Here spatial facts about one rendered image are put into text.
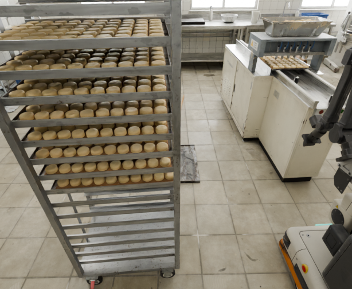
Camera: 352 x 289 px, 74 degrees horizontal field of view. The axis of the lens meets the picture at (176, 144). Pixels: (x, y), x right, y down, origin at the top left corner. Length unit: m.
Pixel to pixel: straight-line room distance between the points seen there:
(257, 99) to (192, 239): 1.58
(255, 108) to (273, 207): 1.07
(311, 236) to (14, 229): 2.23
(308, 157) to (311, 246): 0.88
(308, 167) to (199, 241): 1.22
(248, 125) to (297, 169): 0.74
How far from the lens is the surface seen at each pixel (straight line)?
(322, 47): 2.87
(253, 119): 2.80
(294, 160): 2.37
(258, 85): 2.62
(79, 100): 0.90
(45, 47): 0.87
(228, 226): 2.08
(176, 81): 0.81
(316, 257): 1.79
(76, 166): 1.15
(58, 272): 2.02
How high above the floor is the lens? 1.67
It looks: 36 degrees down
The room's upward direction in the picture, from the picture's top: straight up
